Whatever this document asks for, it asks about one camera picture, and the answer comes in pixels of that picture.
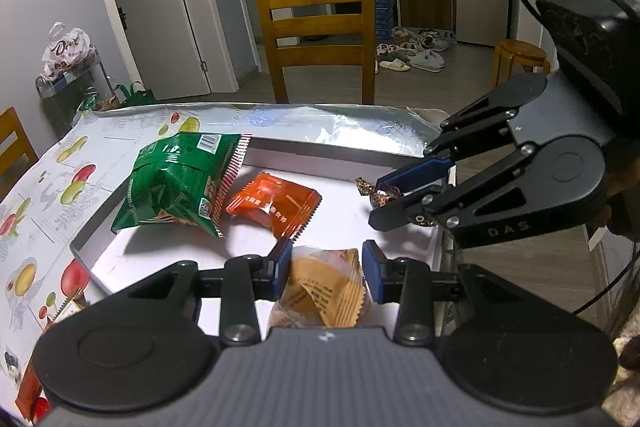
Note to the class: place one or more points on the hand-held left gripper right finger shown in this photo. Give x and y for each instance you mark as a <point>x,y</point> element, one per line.
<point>372,276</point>

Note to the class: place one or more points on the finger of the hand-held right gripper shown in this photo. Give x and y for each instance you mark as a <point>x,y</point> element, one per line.
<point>417,171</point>
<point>400,213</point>

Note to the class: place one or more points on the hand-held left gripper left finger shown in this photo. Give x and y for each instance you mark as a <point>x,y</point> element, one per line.
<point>282,268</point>

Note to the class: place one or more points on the brown gold candy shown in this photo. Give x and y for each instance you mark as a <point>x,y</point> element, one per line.
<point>387,197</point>

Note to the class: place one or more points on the tan pastry packet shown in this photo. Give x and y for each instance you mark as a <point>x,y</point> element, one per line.
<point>325,287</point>

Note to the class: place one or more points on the white shallow tray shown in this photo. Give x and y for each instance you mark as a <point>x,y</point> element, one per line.
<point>345,227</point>

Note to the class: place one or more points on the orange snack packet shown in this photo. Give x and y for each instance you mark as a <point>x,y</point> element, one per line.
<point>275,204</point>

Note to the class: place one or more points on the round wooden stool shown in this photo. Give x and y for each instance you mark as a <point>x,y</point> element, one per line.
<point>520,52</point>

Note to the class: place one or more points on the pile of slippers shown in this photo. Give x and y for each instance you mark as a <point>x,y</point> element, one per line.
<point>425,59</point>

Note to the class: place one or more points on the green snack bag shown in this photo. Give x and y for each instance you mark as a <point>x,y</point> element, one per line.
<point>170,187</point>

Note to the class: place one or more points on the wooden chair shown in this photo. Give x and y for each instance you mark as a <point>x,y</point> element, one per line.
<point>15,147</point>
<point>315,57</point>

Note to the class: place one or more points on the stack of blue boxes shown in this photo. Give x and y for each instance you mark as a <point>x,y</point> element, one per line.
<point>385,17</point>

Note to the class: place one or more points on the green tote bag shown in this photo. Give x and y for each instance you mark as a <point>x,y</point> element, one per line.
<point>135,96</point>

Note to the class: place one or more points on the fruit print tablecloth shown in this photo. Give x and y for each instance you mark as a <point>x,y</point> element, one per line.
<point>50,187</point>

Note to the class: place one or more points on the full trash bin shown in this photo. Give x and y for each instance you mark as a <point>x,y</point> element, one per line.
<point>65,107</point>

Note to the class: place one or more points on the red packet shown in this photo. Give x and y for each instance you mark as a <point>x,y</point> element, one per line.
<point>30,394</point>

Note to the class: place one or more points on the white door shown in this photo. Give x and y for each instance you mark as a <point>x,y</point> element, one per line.
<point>150,7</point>

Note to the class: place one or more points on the white plastic bag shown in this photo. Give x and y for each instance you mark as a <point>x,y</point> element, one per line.
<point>65,52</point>

